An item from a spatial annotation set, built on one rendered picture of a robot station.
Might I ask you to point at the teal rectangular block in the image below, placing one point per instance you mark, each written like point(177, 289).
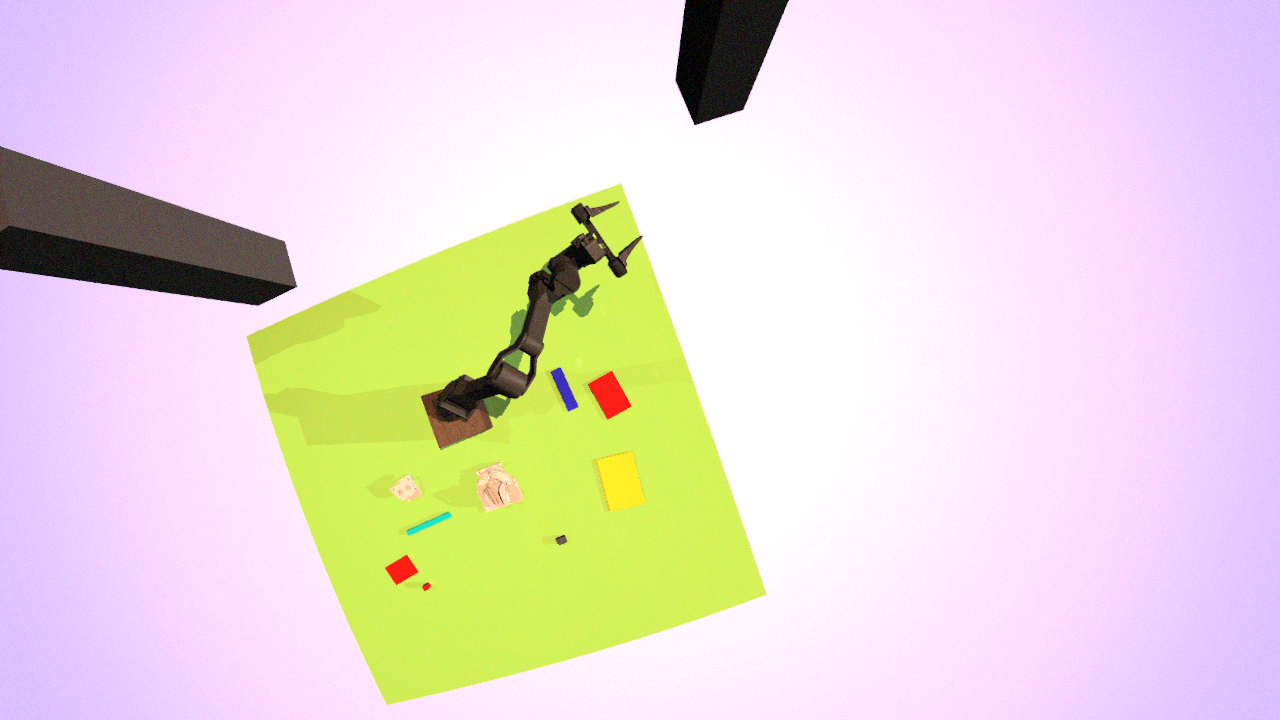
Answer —
point(429, 523)

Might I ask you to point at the blue rectangular bar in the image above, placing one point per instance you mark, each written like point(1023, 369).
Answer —
point(564, 389)

